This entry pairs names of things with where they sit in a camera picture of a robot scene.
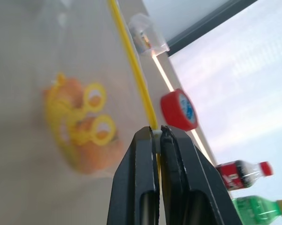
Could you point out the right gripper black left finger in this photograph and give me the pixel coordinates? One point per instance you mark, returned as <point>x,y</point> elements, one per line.
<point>131,182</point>

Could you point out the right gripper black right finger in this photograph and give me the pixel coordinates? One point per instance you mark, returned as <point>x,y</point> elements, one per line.
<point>197,187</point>

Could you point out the clear yellow zip plastic bag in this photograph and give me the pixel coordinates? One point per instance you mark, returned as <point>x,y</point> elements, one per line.
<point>134,61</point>

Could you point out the cola bottle red cap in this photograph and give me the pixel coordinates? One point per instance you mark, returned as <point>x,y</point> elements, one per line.
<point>239,174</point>

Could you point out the green bottle yellow cap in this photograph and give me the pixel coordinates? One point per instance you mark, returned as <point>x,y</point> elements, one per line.
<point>255,208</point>

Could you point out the red tape roll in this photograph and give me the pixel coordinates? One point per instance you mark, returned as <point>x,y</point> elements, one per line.
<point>172,107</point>

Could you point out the clear plastic box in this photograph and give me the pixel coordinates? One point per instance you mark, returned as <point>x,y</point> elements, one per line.
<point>145,32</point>

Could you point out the dark window frame post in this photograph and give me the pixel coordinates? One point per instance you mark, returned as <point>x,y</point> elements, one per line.
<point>209,24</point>

